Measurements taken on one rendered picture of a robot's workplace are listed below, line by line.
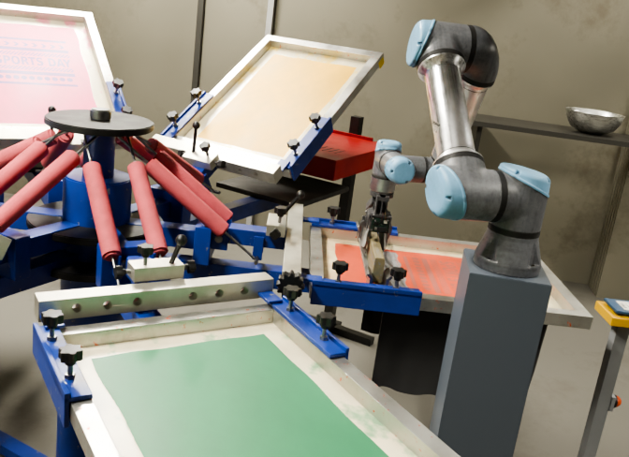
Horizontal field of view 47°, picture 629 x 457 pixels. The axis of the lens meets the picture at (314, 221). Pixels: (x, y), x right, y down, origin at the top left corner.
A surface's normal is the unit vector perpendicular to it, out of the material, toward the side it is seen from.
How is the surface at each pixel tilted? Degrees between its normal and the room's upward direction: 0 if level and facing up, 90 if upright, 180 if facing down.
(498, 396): 90
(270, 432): 0
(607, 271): 90
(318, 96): 32
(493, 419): 90
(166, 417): 0
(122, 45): 90
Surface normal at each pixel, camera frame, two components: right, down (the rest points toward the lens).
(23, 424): 0.12, -0.95
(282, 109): -0.15, -0.70
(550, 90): -0.13, 0.27
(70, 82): 0.37, -0.64
